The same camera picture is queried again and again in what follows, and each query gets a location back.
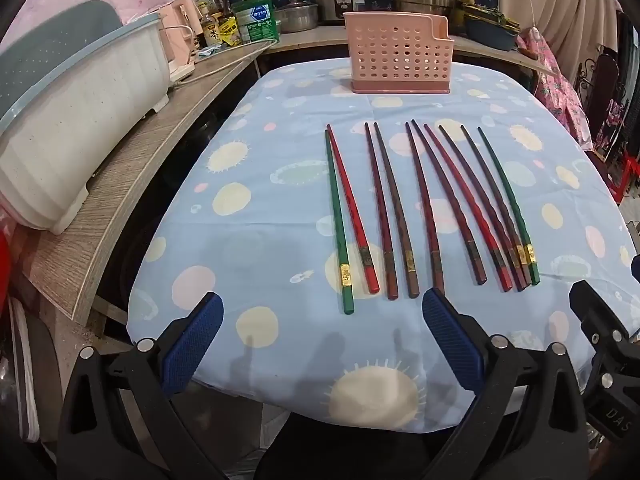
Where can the white power strip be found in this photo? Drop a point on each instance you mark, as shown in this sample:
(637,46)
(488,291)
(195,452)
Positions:
(182,72)

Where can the soy sauce bottle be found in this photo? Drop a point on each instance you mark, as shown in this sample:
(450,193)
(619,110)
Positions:
(211,27)

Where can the dark glass bottle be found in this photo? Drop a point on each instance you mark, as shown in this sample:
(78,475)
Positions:
(226,2)

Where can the pink perforated plastic basket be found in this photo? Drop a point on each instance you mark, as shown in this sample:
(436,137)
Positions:
(395,50)

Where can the dark brown chopstick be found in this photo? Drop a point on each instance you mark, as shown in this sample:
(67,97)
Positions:
(482,200)

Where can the dark metal chair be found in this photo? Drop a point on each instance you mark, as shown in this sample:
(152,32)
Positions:
(607,90)

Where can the green chopstick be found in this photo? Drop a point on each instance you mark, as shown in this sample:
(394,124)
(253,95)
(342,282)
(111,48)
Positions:
(337,230)
(507,195)

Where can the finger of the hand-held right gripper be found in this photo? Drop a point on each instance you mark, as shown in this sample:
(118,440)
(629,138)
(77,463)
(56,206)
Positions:
(636,268)
(597,317)

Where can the reddish brown chopstick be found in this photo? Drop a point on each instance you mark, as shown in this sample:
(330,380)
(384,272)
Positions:
(447,205)

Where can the white dish drainer blue lid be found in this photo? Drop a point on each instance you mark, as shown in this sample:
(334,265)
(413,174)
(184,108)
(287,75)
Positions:
(75,125)

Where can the blue dotted tablecloth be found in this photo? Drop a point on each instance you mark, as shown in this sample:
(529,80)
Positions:
(260,220)

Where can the pink pineapple print cloth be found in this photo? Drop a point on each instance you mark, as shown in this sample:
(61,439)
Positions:
(555,85)

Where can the wooden side counter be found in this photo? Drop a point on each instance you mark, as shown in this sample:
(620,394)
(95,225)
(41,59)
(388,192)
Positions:
(150,130)

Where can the green tin can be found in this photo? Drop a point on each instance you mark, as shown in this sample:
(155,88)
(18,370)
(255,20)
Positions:
(256,17)

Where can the dark red chopstick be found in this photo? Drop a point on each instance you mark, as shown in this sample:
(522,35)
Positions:
(424,210)
(380,215)

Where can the grey kitchen counter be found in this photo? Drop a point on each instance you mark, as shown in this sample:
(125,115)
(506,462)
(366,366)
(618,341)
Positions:
(480,50)

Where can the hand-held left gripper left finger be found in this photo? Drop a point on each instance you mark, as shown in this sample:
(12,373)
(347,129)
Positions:
(192,345)

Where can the small steel pot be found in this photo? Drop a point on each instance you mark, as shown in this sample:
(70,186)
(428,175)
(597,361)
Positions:
(297,17)

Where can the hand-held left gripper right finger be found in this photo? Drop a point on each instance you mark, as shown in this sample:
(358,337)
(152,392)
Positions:
(452,340)

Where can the stack of coloured bowls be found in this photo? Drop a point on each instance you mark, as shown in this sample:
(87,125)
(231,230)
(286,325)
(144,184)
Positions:
(490,27)

